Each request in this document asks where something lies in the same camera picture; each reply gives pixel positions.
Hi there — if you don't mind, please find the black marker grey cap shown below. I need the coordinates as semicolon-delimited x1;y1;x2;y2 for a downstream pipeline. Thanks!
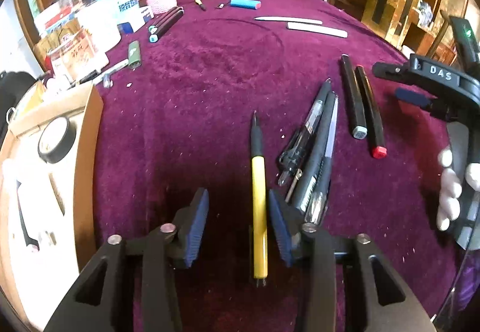
339;54;368;141

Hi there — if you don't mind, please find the white knife sheath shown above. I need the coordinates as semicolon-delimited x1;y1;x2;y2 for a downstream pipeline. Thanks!
286;21;349;38

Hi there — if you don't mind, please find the white knife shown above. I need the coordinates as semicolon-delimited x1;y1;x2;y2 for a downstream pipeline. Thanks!
254;16;323;26

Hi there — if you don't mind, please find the white round container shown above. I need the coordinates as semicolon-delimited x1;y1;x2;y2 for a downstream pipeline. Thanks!
77;5;123;55

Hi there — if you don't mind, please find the black and gold pen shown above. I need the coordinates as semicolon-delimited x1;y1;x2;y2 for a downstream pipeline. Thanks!
76;69;102;85

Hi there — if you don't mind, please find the thick black pen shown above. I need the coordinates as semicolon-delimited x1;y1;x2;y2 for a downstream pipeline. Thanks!
290;92;337;213

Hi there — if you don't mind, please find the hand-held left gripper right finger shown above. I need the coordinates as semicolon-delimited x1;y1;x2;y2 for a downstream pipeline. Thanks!
268;189;437;332

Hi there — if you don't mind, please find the black tape roll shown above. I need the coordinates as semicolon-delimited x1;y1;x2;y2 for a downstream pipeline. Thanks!
37;116;78;164

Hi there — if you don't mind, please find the red and white box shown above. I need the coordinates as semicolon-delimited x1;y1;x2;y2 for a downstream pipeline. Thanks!
33;5;76;37

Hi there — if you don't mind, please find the clear gel pen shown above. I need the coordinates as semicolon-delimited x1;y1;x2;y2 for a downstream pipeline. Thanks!
277;99;325;187

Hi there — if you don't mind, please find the transparent pen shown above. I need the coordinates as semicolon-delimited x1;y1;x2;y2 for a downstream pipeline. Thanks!
100;58;130;88

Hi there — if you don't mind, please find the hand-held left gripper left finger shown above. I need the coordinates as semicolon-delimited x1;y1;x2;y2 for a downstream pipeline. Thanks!
43;187;210;332

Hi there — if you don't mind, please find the black bag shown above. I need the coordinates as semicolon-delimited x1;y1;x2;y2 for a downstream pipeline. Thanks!
0;71;39;138

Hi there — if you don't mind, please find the black marker red cap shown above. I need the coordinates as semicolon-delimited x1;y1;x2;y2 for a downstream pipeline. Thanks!
354;65;388;159

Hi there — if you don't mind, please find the small blue white box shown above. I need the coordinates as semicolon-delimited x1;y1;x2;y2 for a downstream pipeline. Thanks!
118;5;153;35

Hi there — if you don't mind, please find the cardboard box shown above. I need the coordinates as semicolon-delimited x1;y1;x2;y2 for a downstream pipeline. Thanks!
0;82;104;330

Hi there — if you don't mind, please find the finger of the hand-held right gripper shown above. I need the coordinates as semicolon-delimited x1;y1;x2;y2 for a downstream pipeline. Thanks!
394;88;451;121
372;61;412;82

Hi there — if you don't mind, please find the black gel pen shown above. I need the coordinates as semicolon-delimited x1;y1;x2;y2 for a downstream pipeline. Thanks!
285;79;333;203

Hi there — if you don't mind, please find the yellow and black pen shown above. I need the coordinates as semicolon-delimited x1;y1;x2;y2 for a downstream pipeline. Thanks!
250;110;270;288

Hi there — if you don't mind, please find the person's right hand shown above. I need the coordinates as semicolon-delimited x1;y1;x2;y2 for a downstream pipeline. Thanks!
437;148;480;231

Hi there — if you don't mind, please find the black marker teal cap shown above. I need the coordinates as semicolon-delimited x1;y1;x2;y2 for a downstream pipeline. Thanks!
149;6;181;31
149;9;185;44
150;8;184;36

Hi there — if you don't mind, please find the blue battery with red end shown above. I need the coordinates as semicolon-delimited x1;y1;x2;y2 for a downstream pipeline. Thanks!
229;0;262;10

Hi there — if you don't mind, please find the orange and white packet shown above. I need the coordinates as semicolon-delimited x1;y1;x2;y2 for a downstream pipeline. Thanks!
49;26;110;81

